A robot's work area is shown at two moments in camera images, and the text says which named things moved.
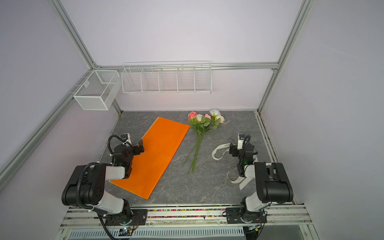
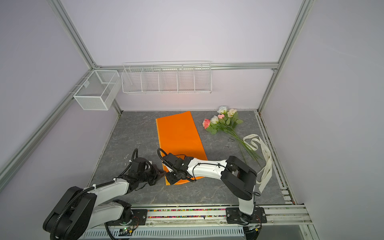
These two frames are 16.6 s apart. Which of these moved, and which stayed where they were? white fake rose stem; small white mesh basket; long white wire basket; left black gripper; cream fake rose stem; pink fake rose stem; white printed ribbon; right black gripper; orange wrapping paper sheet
Moved: white fake rose stem; orange wrapping paper sheet; white printed ribbon; pink fake rose stem; right black gripper; left black gripper; cream fake rose stem
Stayed: small white mesh basket; long white wire basket
